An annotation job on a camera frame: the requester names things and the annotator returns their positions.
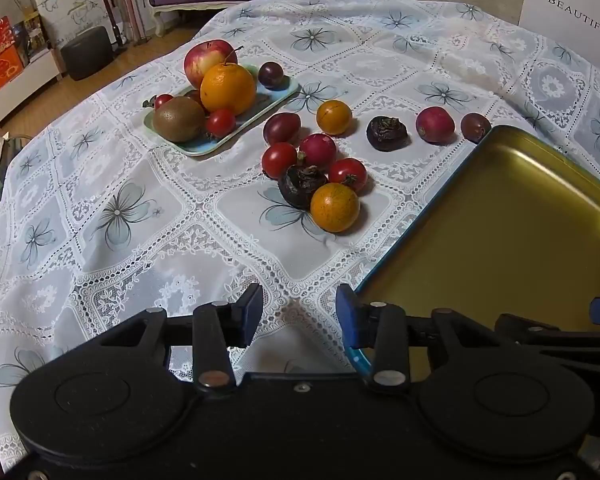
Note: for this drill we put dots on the white low shelf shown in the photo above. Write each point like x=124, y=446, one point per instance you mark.
x=25, y=85

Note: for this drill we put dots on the red radish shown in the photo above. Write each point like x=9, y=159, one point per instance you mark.
x=318, y=149
x=435, y=126

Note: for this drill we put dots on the dark purple plum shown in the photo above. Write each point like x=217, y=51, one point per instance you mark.
x=271, y=74
x=475, y=127
x=281, y=128

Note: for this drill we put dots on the black round stool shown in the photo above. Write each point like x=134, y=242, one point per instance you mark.
x=86, y=52

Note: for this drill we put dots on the gold tin tray blue rim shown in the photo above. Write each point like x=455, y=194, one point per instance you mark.
x=505, y=240

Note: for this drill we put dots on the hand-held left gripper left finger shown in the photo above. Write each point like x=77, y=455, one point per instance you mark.
x=250, y=312

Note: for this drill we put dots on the white paper shopping bag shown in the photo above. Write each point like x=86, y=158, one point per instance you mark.
x=565, y=5

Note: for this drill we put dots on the red printed box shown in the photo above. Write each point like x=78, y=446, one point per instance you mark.
x=0, y=57

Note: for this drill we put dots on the white floral lace tablecloth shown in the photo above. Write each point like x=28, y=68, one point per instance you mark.
x=130, y=240

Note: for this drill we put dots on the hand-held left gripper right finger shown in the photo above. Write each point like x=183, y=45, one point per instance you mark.
x=345, y=315

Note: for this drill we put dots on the small orange kumquat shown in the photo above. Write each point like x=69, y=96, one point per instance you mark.
x=334, y=117
x=335, y=207

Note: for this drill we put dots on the dark water chestnut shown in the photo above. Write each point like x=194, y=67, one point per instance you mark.
x=300, y=187
x=387, y=134

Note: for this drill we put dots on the large orange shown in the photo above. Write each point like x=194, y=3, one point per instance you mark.
x=227, y=90

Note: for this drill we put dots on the red yellow apple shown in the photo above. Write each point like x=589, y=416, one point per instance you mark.
x=205, y=57

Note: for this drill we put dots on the red cherry tomato with stem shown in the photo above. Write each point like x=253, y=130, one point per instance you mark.
x=163, y=101

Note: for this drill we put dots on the light green rectangular tray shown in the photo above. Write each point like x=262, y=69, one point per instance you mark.
x=260, y=105

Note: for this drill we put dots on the brown kiwi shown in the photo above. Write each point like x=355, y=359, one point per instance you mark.
x=179, y=120

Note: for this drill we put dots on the red stick vacuum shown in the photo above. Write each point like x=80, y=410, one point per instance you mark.
x=111, y=5

